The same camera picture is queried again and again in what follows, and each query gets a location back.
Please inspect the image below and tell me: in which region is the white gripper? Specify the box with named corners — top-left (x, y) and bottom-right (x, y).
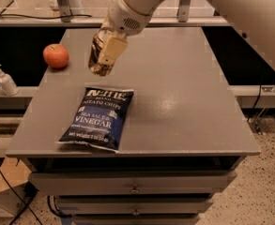
top-left (98, 0), bottom-right (165, 66)

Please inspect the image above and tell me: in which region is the orange soda can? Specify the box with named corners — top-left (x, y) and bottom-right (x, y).
top-left (88, 27), bottom-right (113, 77)

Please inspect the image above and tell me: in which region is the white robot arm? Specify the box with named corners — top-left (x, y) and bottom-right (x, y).
top-left (97, 0), bottom-right (275, 70)

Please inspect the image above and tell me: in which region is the red apple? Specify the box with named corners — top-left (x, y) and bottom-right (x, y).
top-left (43, 44), bottom-right (69, 69)

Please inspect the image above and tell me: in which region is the blue potato chips bag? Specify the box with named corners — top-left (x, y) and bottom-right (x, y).
top-left (59, 87), bottom-right (134, 152)

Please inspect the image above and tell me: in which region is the white pump sanitizer bottle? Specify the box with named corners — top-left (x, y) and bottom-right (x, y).
top-left (0, 65), bottom-right (19, 97)

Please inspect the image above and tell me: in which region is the grey drawer cabinet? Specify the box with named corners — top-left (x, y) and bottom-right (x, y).
top-left (5, 27), bottom-right (261, 225)

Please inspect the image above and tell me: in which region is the top grey drawer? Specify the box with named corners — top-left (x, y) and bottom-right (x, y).
top-left (29, 171), bottom-right (237, 196)

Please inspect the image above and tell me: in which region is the grey drawer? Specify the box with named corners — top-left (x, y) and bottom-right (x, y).
top-left (73, 215), bottom-right (200, 225)
top-left (56, 197), bottom-right (213, 215)
top-left (29, 171), bottom-right (237, 196)

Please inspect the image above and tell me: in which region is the middle grey drawer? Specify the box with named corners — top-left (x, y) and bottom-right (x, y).
top-left (56, 197), bottom-right (213, 215)

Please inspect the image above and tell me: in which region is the bottom grey drawer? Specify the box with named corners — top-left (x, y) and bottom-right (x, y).
top-left (73, 215), bottom-right (200, 225)

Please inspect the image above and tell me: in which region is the cardboard box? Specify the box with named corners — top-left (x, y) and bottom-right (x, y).
top-left (0, 157), bottom-right (30, 218)

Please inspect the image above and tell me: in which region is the grey metal frame rail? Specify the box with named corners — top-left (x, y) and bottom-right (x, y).
top-left (0, 0), bottom-right (228, 28)

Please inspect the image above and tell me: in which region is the black cable on shelf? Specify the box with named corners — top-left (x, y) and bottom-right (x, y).
top-left (0, 0), bottom-right (93, 21)

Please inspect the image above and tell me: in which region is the black floor cable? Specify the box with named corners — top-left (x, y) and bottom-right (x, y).
top-left (0, 130), bottom-right (44, 225)

